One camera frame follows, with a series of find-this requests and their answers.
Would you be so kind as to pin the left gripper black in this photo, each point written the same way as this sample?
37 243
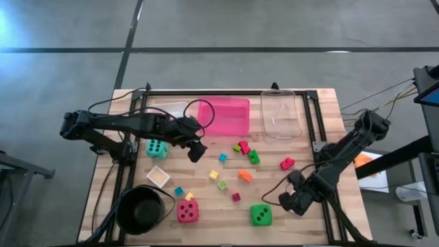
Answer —
181 130

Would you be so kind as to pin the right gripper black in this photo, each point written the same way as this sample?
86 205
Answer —
302 188

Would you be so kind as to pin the teal foam die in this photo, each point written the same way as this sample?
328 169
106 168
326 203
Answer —
164 154

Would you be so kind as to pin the pink-red toy block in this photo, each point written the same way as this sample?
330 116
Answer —
287 164

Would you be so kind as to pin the green foam die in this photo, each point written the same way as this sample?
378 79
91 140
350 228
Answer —
254 221

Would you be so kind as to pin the white square tile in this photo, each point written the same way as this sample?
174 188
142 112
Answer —
158 176

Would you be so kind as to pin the large orange sloped block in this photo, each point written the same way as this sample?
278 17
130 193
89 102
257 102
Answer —
245 176

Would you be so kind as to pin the green studded toy block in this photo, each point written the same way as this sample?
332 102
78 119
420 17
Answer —
254 157

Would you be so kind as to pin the red square toy block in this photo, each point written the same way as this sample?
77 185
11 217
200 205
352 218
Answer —
236 197

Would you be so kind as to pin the red foam die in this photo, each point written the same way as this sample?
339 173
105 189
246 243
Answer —
188 221

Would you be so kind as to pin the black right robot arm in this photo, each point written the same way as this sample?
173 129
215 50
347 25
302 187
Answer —
346 147

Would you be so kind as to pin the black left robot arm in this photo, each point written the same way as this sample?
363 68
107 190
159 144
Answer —
113 121

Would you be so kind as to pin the cyan studded toy block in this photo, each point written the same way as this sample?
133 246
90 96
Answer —
223 158

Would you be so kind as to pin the yellow studded toy block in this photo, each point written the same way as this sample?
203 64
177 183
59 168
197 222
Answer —
213 175

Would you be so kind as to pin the pink plastic bin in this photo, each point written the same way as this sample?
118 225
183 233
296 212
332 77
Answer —
226 118

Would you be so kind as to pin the white plastic bin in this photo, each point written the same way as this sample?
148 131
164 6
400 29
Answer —
171 107

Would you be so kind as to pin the black pumpkin bucket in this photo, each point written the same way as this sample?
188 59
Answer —
140 211

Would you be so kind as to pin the orange object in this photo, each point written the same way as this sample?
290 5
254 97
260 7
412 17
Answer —
363 160

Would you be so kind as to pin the white paper sheet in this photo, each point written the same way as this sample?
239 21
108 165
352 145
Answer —
377 182

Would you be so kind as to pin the clear plastic bin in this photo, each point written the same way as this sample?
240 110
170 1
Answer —
281 116

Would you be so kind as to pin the black diagonal beam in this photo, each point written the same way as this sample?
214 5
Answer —
394 158

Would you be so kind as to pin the caster wheel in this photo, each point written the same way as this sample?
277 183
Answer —
415 234

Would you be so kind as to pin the dark grey cabinet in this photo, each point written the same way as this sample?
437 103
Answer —
430 192

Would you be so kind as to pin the blue screen laptop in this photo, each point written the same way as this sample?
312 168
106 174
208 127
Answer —
430 97

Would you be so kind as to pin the grey metal cart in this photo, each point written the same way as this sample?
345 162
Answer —
20 168

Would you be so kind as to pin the black aluminium table frame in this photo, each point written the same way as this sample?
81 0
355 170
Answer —
223 93

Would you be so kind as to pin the black frame clamp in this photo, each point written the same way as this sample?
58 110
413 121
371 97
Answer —
274 86
147 87

